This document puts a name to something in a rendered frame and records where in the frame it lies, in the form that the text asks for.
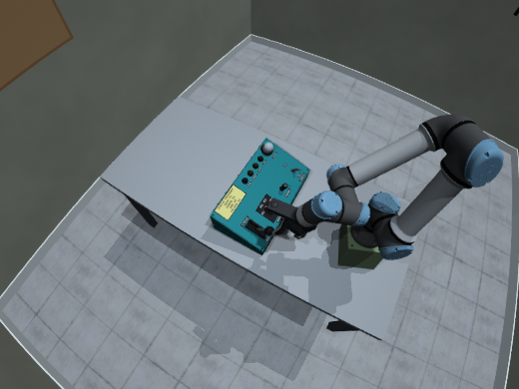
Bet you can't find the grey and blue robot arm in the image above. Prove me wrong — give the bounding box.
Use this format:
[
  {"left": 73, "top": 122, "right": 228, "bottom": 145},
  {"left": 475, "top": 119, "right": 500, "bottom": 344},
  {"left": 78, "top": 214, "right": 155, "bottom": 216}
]
[{"left": 266, "top": 115, "right": 504, "bottom": 260}]

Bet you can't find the dark teal control console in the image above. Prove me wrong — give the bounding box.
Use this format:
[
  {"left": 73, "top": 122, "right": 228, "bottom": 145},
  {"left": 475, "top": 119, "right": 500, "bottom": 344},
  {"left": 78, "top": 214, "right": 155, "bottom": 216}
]
[{"left": 210, "top": 138, "right": 310, "bottom": 255}]

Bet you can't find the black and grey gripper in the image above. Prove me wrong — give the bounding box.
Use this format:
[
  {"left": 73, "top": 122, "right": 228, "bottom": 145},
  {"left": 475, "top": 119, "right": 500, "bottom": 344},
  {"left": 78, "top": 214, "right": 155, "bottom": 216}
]
[{"left": 272, "top": 211, "right": 317, "bottom": 239}]

